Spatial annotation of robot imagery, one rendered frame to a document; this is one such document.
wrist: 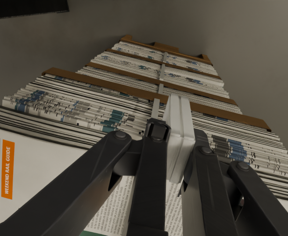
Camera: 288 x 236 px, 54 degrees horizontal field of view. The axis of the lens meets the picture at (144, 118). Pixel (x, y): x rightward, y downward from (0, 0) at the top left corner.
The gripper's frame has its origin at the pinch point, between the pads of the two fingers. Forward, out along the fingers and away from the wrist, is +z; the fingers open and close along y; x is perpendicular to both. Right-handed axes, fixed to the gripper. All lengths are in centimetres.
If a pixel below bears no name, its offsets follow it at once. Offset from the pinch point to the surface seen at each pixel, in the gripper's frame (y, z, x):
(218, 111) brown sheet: 9.7, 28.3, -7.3
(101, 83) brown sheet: -10.2, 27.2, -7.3
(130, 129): -3.4, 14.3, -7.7
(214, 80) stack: 16, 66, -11
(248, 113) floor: 47, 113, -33
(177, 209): 3.9, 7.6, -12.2
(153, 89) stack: -1.4, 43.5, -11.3
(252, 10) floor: 31, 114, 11
